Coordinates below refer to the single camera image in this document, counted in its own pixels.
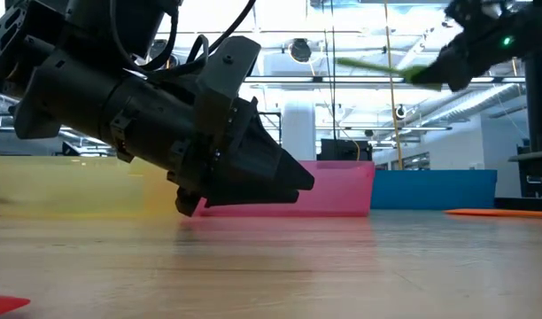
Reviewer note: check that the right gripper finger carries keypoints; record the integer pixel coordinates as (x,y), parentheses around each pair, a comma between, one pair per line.
(448,66)
(463,84)

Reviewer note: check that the grey desk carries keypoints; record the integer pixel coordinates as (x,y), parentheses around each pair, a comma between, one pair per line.
(534,163)

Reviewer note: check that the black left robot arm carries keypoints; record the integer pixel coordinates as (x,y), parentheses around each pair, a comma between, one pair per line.
(120,22)

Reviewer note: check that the red silicone spatula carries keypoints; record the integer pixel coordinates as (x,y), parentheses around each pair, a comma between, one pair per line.
(3,305)

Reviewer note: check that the black metal workstation frame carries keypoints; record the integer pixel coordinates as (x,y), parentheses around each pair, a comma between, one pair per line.
(273,114)

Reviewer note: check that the black monitor pole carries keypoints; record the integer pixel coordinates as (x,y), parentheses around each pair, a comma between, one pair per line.
(536,111)

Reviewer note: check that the orange silicone spatula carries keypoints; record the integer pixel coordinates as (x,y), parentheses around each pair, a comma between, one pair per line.
(497,213)

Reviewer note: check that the blue plastic bin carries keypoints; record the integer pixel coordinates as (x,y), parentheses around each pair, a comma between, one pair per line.
(430,189)

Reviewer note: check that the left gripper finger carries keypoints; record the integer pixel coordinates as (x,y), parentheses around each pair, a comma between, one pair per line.
(257,164)
(253,198)

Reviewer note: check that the yellow plastic bin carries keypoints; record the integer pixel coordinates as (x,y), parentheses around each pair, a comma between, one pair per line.
(54,186)

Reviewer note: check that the white building column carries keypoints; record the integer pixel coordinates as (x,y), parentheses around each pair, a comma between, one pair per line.
(299,128)

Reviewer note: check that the pink plastic bin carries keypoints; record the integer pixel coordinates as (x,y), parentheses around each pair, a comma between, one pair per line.
(342,188)

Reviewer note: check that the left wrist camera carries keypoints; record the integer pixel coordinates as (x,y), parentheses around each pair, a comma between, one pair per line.
(229,71)

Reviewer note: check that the black cabinet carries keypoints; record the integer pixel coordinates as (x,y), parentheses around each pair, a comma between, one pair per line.
(344,150)

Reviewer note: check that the green silicone spatula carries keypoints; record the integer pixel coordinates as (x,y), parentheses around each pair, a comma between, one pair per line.
(373,66)

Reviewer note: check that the black aluminium table frame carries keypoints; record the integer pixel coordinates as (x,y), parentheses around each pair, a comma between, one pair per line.
(528,203)

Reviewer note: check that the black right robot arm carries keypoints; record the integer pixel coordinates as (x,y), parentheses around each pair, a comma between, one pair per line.
(541,13)

